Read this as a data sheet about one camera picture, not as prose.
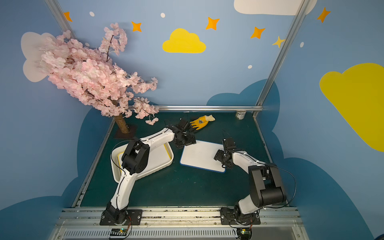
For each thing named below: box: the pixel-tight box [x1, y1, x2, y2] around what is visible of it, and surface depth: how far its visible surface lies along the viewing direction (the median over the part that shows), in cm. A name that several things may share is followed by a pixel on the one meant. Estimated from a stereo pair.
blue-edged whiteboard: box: [179, 140, 226, 173], surface depth 100 cm
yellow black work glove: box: [189, 114, 216, 130], surface depth 117 cm
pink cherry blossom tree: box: [40, 23, 159, 134], surface depth 71 cm
